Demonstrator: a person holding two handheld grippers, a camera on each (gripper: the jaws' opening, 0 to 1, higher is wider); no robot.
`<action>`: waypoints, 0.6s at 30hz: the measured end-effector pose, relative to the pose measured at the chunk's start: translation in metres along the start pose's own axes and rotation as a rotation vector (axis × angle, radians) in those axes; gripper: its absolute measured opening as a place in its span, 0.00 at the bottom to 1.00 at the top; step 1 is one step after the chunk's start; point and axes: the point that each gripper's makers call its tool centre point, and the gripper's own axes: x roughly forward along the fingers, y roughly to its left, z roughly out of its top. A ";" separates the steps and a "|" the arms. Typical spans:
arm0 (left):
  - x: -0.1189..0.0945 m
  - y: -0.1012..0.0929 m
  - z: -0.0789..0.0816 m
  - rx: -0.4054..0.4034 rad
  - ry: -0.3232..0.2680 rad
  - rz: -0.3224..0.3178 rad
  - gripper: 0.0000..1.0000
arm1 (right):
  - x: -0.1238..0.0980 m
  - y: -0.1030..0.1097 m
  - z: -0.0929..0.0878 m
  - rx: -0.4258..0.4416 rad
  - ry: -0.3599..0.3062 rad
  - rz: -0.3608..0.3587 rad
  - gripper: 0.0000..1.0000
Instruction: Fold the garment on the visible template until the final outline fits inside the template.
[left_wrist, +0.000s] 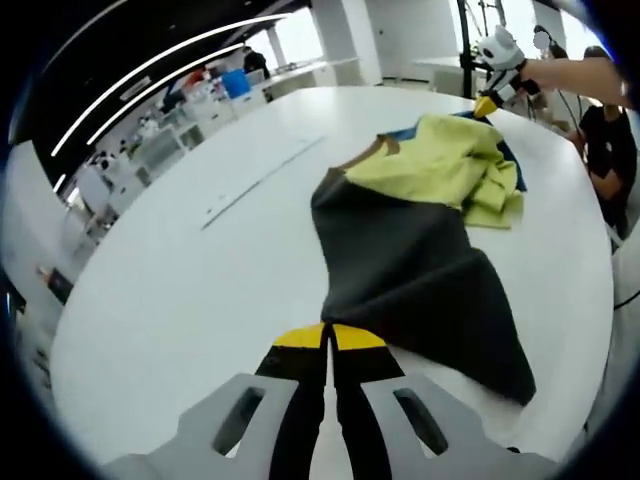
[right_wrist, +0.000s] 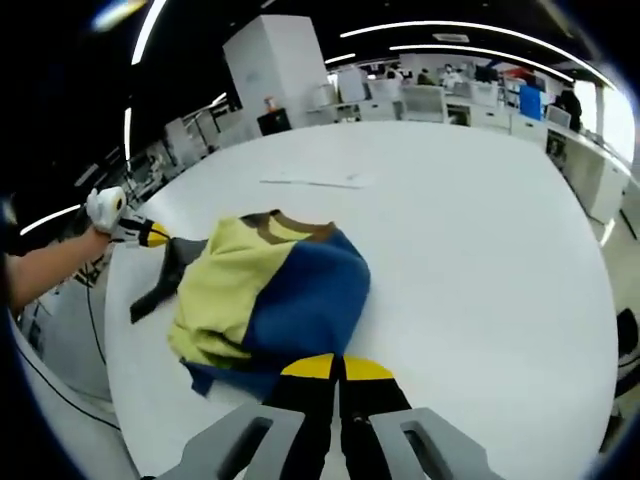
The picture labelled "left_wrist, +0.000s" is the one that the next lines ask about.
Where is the long ceiling light strip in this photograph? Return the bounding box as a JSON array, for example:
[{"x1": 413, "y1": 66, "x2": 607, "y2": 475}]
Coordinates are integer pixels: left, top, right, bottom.
[{"x1": 49, "y1": 13, "x2": 287, "y2": 157}]

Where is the white office desk row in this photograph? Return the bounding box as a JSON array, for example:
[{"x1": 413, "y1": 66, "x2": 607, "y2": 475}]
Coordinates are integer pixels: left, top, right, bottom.
[{"x1": 262, "y1": 56, "x2": 362, "y2": 102}]

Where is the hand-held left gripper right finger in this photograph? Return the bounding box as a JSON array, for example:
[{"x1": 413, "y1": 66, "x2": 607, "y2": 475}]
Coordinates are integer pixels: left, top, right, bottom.
[{"x1": 329, "y1": 322, "x2": 559, "y2": 480}]

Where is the yellow blue grey garment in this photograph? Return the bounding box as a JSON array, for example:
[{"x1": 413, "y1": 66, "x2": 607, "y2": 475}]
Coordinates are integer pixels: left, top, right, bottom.
[{"x1": 309, "y1": 110, "x2": 539, "y2": 407}]

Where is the dark box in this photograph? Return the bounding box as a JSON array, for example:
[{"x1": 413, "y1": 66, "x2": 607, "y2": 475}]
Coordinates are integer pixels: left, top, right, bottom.
[{"x1": 37, "y1": 267, "x2": 76, "y2": 304}]

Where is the thin grey table strip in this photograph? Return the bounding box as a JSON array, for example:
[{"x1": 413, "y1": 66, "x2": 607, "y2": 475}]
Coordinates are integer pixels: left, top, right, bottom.
[{"x1": 201, "y1": 134, "x2": 327, "y2": 231}]

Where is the black tripod stand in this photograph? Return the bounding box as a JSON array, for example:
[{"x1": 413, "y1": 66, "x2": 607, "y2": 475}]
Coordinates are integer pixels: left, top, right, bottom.
[{"x1": 455, "y1": 0, "x2": 477, "y2": 99}]

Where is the blue plastic barrel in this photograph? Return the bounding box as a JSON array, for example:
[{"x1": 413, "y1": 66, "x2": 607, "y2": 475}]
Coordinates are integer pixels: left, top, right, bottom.
[{"x1": 221, "y1": 69, "x2": 250, "y2": 99}]

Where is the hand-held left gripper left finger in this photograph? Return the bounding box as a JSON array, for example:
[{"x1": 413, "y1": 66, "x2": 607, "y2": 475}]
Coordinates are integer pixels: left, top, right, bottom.
[{"x1": 102, "y1": 322, "x2": 331, "y2": 480}]

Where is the white lab cabinet row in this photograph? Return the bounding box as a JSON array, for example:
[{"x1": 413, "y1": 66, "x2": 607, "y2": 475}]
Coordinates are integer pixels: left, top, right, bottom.
[{"x1": 74, "y1": 84, "x2": 266, "y2": 224}]

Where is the short ceiling light strip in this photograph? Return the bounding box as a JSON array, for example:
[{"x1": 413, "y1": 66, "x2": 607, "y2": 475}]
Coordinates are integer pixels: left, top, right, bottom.
[{"x1": 87, "y1": 42, "x2": 247, "y2": 147}]

